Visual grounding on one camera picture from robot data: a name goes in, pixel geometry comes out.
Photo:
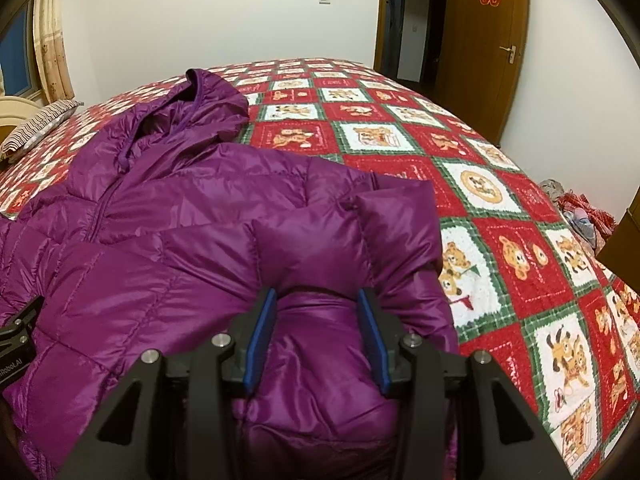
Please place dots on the narrow beige patterned curtain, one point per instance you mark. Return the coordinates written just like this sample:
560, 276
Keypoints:
52, 40

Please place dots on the wooden door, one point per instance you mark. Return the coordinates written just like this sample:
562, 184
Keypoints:
480, 70

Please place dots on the red printed bear quilt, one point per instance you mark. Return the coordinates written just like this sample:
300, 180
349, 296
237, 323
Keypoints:
500, 270

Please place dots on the window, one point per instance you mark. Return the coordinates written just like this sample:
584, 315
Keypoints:
17, 55

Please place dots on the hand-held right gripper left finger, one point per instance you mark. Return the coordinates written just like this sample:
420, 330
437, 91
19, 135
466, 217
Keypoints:
260, 340

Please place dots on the wooden furniture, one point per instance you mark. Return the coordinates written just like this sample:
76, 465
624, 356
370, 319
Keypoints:
625, 245

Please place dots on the wooden door frame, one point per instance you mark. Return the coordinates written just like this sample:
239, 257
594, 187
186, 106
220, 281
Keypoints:
384, 20

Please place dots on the purple down jacket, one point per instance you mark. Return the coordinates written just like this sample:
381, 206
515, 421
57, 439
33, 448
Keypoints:
175, 220

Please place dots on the striped pillow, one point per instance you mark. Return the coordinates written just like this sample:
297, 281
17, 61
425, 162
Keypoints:
35, 127

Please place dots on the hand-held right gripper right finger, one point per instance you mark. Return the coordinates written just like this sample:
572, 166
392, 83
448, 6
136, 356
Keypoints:
372, 340

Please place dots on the pile of clothes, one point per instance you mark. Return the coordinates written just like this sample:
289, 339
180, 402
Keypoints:
575, 210

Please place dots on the cream wooden headboard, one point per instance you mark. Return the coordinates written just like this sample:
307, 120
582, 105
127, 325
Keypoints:
15, 112

